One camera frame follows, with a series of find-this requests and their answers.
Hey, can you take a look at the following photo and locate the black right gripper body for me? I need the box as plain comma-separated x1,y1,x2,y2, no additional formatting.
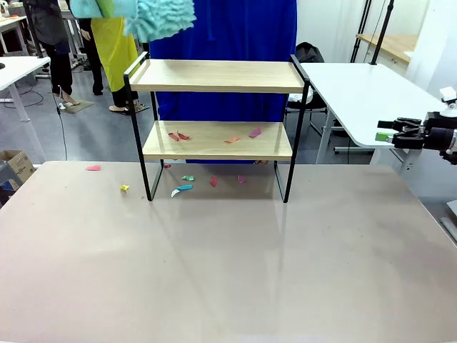
423,124,454,151

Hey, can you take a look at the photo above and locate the teal microfibre duster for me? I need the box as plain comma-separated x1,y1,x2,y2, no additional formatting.
70,0,198,43

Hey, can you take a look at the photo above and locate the person in yellow apron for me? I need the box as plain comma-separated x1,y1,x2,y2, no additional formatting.
76,0,149,116

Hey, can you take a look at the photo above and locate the person in dark clothes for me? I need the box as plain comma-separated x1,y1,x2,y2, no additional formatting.
23,0,85,108

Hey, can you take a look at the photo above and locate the large white table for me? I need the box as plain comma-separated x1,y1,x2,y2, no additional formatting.
298,62,449,176

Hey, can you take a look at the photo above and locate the black tripod stand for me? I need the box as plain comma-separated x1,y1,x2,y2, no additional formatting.
23,0,49,60

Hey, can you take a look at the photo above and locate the light wooden table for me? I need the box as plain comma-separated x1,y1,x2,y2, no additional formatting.
356,34,419,65

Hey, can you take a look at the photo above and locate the black stand pole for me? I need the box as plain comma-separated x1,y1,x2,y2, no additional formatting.
370,0,396,66
351,0,373,64

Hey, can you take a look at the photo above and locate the white plastic bag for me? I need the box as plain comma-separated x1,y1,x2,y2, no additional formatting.
287,87,315,110

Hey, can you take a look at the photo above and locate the brown floor mat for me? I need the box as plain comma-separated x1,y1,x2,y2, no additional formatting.
59,99,96,114

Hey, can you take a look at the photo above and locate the blue cloth drape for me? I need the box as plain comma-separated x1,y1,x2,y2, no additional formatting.
148,0,299,165

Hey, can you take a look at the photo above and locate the black office chair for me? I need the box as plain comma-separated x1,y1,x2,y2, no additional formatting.
295,41,326,64

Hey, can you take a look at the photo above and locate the brown cardboard box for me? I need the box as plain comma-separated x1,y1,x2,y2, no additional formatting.
0,149,36,184

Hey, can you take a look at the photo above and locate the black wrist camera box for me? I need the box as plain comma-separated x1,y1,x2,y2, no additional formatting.
424,111,457,130

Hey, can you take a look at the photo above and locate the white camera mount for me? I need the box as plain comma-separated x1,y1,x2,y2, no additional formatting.
438,86,457,118

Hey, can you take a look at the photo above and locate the black hanging cable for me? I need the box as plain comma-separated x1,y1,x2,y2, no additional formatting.
52,89,69,162

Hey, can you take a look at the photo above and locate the wooden shelf with black frame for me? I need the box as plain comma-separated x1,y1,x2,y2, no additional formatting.
123,51,311,204

